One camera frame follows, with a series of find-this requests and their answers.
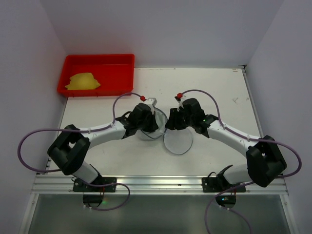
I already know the white mesh laundry bag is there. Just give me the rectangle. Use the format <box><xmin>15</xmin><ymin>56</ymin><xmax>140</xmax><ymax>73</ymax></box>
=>
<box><xmin>136</xmin><ymin>108</ymin><xmax>194</xmax><ymax>155</ymax></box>

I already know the yellow bra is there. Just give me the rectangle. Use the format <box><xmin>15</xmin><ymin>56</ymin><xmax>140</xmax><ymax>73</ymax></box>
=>
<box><xmin>65</xmin><ymin>73</ymin><xmax>101</xmax><ymax>90</ymax></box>

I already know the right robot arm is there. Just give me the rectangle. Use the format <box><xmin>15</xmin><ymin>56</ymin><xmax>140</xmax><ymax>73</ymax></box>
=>
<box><xmin>165</xmin><ymin>95</ymin><xmax>287</xmax><ymax>191</ymax></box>

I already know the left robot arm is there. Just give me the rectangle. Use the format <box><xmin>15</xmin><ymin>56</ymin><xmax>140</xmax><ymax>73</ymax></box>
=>
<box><xmin>47</xmin><ymin>100</ymin><xmax>158</xmax><ymax>188</ymax></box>

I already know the red plastic tray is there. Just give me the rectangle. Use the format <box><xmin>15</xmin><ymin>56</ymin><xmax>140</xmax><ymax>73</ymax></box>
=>
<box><xmin>57</xmin><ymin>54</ymin><xmax>135</xmax><ymax>97</ymax></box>

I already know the aluminium table edge profile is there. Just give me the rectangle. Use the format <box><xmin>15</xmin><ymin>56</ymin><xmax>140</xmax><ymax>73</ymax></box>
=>
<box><xmin>238</xmin><ymin>65</ymin><xmax>265</xmax><ymax>137</ymax></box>

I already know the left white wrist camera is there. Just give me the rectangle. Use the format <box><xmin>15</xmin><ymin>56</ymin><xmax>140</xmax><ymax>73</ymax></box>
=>
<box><xmin>140</xmin><ymin>96</ymin><xmax>157</xmax><ymax>114</ymax></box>

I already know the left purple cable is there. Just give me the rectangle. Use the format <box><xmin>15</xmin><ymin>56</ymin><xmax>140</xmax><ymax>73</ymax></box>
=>
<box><xmin>19</xmin><ymin>92</ymin><xmax>147</xmax><ymax>212</ymax></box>

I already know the purple cable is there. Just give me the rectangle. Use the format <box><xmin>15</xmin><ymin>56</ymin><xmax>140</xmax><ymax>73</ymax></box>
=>
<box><xmin>175</xmin><ymin>89</ymin><xmax>303</xmax><ymax>234</ymax></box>
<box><xmin>19</xmin><ymin>92</ymin><xmax>147</xmax><ymax>212</ymax></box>

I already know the right black base bracket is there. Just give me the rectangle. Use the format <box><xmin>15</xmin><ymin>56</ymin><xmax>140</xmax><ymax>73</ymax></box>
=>
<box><xmin>201</xmin><ymin>165</ymin><xmax>246</xmax><ymax>209</ymax></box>

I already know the black base bracket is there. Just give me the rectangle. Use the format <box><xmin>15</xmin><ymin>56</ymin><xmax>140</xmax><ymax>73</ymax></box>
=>
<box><xmin>73</xmin><ymin>176</ymin><xmax>117</xmax><ymax>207</ymax></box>
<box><xmin>201</xmin><ymin>165</ymin><xmax>246</xmax><ymax>209</ymax></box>

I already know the left black base bracket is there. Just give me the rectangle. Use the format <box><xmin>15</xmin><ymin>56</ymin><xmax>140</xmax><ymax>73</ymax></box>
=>
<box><xmin>73</xmin><ymin>176</ymin><xmax>117</xmax><ymax>207</ymax></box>

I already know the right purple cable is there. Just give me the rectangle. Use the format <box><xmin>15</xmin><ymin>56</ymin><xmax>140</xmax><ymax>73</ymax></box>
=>
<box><xmin>175</xmin><ymin>89</ymin><xmax>303</xmax><ymax>234</ymax></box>

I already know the aluminium mounting rail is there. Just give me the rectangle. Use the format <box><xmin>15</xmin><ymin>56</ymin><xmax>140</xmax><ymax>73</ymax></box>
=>
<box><xmin>31</xmin><ymin>175</ymin><xmax>288</xmax><ymax>195</ymax></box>

